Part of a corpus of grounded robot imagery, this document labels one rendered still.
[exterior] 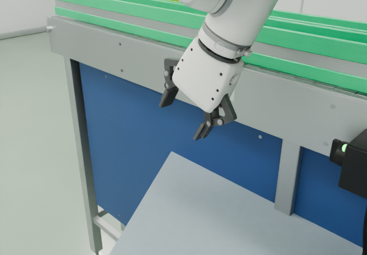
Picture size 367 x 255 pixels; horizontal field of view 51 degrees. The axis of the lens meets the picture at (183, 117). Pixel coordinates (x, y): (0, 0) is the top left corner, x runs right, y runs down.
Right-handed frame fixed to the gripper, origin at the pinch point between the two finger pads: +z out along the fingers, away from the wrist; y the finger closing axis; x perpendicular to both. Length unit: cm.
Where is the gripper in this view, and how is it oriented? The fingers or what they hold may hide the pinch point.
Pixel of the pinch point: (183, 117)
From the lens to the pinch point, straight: 70.0
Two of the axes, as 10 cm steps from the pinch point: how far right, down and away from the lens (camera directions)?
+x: -6.3, 2.5, -7.4
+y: -6.8, -6.4, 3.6
